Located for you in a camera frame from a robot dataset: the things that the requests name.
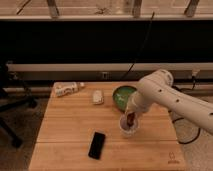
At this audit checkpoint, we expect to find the red pepper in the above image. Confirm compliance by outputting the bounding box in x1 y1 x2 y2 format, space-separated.
126 113 135 127

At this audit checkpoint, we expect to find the black smartphone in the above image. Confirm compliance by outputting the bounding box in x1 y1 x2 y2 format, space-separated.
88 132 106 160

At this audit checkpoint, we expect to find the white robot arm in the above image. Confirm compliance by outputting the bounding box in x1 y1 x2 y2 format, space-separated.
124 69 213 135

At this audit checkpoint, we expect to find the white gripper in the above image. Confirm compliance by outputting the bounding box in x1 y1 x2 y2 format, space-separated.
125 91 153 117

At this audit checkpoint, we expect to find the white plastic bottle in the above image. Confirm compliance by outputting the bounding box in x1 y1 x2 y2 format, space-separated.
55 82 85 97

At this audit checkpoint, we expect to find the black cable on floor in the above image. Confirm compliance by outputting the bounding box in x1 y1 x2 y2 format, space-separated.
168 84 202 145

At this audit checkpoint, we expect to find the green bowl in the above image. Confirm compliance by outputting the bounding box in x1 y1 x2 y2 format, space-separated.
112 85 136 112

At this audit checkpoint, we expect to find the white ceramic cup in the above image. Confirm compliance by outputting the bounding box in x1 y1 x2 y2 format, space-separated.
119 115 139 137

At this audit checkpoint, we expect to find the black hanging cable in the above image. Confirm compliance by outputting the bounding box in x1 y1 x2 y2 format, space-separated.
119 11 156 82

